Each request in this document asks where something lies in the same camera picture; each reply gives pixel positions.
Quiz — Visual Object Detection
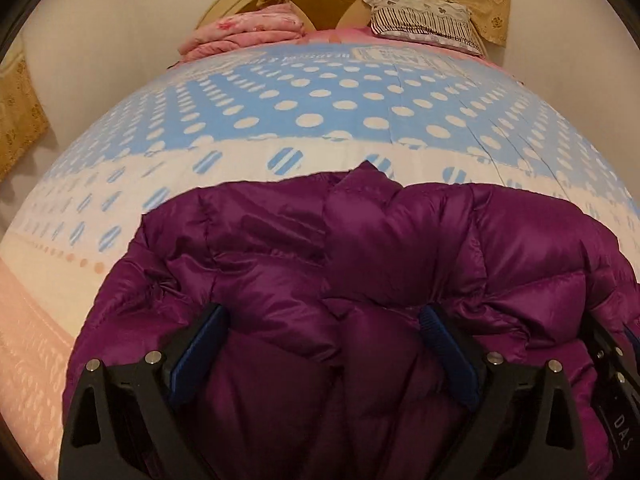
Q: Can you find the purple puffer jacket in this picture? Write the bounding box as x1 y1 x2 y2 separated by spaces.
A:
63 163 639 479

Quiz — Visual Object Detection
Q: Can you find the polka dot bed sheet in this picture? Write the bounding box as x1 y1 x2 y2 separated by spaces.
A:
1 42 639 479

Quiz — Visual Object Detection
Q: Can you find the beige window curtain left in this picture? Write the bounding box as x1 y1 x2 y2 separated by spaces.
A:
0 35 50 180

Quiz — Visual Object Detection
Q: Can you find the striped grey pillow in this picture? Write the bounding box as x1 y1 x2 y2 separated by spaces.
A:
362 0 485 58

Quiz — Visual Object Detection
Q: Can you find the folded pink blanket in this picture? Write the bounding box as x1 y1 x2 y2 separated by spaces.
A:
178 3 305 63

